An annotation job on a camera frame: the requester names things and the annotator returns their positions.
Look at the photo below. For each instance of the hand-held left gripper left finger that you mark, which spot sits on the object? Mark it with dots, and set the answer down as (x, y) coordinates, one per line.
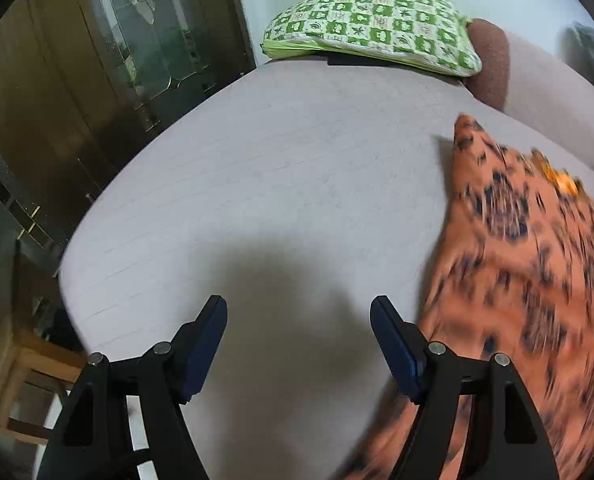
(203, 347)

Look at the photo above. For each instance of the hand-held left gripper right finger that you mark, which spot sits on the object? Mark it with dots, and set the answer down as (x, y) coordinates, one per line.
(396, 347)

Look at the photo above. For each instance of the orange black-spotted garment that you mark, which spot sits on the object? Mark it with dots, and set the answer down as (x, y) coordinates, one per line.
(517, 280)

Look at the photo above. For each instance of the wooden stool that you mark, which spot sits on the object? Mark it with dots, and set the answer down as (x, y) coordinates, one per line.
(24, 385)

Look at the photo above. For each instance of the pink bed mattress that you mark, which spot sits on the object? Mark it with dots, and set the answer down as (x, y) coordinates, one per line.
(277, 170)

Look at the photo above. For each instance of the brown cushion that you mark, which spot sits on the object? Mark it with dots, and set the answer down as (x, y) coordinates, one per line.
(492, 60)

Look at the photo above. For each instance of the wooden door with glass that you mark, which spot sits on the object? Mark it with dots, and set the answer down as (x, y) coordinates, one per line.
(112, 50)

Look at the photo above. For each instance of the green patterned pillow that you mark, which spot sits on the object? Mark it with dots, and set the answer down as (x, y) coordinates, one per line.
(377, 22)

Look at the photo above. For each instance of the grey cloth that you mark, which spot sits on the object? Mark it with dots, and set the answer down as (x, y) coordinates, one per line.
(593, 55)

